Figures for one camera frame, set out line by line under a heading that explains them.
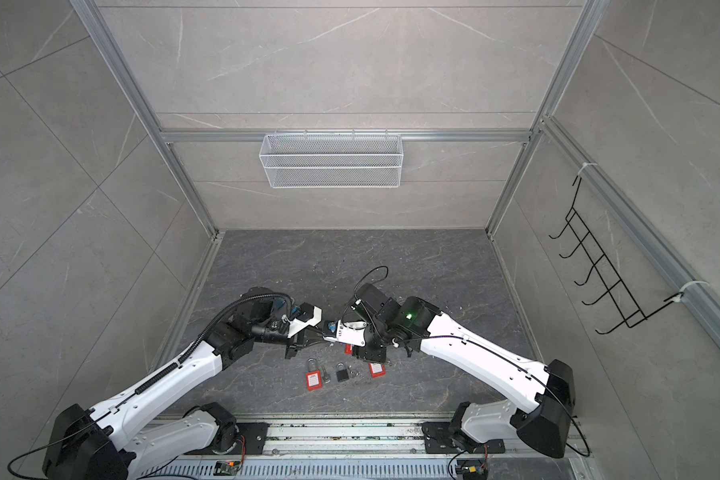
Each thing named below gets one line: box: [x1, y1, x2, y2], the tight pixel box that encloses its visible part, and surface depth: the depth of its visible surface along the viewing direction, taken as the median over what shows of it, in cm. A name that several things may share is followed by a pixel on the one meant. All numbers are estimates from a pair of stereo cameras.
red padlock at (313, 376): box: [305, 357, 323, 391], surface depth 83 cm
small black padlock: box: [336, 362, 349, 383], surface depth 86 cm
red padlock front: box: [368, 363, 387, 378], surface depth 85 cm
